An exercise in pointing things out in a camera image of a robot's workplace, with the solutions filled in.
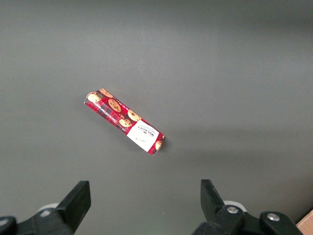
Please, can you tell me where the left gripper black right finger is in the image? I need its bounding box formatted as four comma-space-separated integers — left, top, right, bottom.
192, 179, 304, 235

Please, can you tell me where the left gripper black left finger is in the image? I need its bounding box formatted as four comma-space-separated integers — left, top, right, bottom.
0, 180, 91, 235

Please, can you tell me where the wooden drawer cabinet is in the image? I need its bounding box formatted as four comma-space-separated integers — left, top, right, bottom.
295, 212, 313, 235

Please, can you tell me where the red tartan cookie box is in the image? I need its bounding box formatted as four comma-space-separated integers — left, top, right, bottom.
83, 88, 165, 157

